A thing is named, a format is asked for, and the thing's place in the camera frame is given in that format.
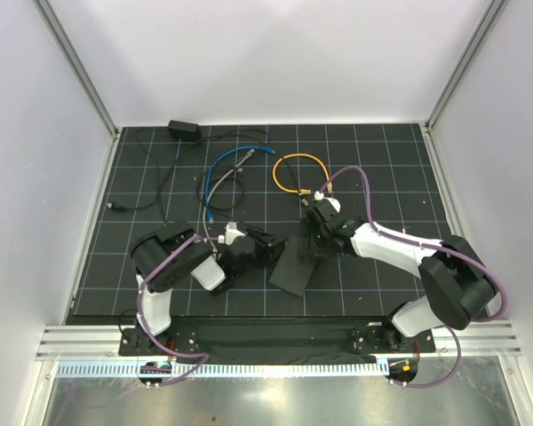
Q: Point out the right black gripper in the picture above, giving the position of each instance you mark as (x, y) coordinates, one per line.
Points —
(308, 230)

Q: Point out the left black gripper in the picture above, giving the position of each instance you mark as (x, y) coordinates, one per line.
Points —
(268, 240)

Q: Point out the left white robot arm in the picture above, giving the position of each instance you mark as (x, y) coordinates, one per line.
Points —
(173, 253)

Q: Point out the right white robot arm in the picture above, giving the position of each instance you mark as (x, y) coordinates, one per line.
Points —
(457, 284)

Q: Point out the black grid mat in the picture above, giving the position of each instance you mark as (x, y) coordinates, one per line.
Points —
(247, 173)

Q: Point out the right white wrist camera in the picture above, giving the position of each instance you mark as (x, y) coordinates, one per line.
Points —
(321, 199)

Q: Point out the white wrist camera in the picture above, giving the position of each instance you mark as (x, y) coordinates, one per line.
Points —
(321, 199)
(231, 234)

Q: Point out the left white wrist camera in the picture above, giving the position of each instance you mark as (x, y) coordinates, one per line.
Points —
(231, 234)

